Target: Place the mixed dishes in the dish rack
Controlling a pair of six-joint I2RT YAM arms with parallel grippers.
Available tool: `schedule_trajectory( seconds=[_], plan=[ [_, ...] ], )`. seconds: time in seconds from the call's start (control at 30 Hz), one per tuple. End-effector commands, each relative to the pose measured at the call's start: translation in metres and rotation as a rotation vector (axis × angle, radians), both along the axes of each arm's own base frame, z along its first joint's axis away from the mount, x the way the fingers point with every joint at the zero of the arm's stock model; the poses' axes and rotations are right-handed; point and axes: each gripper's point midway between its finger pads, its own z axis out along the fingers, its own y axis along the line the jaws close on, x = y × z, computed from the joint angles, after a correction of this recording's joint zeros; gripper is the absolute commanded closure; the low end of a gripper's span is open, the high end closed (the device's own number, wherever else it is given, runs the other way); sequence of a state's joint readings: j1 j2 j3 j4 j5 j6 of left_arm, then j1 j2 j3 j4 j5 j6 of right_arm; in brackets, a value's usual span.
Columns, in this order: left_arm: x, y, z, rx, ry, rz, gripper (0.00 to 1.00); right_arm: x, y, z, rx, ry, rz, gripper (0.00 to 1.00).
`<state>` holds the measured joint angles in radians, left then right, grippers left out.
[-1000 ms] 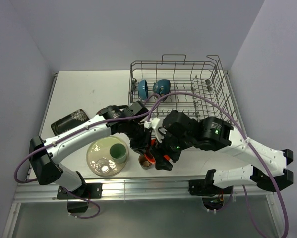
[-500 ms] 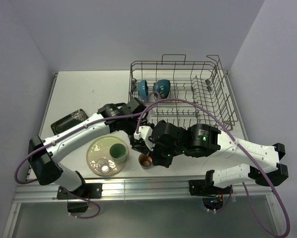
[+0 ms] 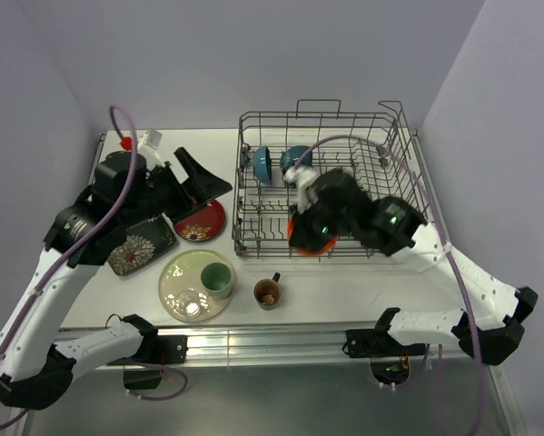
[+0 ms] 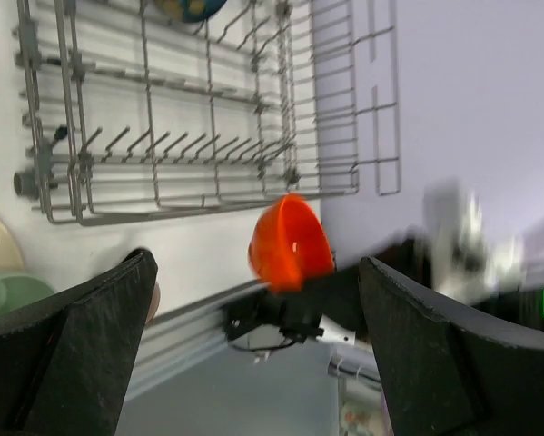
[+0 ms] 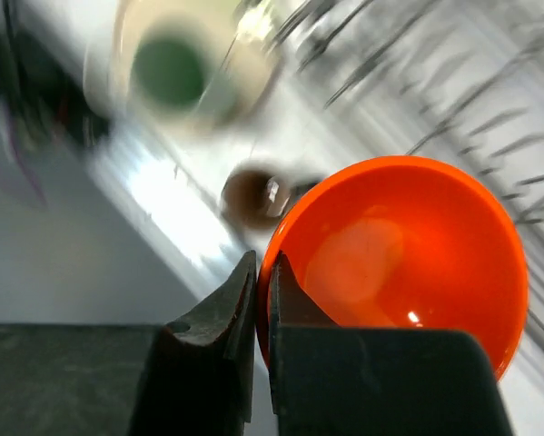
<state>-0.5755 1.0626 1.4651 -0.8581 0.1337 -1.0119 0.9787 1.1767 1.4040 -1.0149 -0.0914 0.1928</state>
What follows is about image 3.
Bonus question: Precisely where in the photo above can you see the black floral square plate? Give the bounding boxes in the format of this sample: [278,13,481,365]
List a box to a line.
[107,216,177,276]

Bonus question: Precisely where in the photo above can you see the light green cup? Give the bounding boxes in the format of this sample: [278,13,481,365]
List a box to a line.
[201,263,233,300]

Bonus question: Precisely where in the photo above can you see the large cream round plate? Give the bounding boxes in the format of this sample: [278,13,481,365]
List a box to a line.
[158,249,236,323]

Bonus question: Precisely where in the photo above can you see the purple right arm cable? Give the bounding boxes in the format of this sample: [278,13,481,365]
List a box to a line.
[298,134,486,436]

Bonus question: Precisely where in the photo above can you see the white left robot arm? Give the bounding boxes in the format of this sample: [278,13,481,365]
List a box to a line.
[0,147,232,411]

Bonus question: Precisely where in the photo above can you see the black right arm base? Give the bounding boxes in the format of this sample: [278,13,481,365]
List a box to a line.
[341,329,430,391]

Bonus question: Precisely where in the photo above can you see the grey wire dish rack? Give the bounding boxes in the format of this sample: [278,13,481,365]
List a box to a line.
[231,99,432,259]

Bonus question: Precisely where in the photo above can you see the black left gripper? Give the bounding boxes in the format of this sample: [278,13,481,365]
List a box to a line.
[123,147,232,227]

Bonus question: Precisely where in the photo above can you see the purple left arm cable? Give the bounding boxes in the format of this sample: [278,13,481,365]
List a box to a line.
[0,104,189,431]

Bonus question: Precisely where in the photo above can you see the clear glass cup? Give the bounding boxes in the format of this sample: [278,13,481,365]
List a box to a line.
[173,290,203,319]

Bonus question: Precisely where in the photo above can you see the blue ceramic bowl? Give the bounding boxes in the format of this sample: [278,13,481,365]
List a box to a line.
[252,146,272,185]

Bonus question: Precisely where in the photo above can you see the red floral round plate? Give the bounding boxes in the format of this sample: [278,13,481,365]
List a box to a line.
[173,200,226,243]

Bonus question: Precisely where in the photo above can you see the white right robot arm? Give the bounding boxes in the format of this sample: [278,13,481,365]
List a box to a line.
[284,166,538,366]

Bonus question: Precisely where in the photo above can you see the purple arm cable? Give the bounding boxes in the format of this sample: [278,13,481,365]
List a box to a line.
[298,134,486,436]
[0,104,189,431]

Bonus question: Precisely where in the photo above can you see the dark bowl beige inside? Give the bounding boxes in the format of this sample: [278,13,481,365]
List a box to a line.
[280,145,313,174]

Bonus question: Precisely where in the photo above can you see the aluminium frame rail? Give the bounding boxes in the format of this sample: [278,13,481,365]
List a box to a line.
[10,324,526,435]

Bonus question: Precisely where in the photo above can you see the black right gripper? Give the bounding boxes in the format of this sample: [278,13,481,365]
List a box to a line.
[289,192,354,253]

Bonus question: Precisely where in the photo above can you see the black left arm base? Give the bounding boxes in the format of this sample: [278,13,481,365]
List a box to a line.
[107,335,189,401]

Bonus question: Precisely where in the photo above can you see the orange plastic bowl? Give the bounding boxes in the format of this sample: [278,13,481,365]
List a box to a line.
[287,218,338,257]

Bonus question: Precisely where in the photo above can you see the dark brown mug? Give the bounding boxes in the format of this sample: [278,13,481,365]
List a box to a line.
[253,272,282,310]

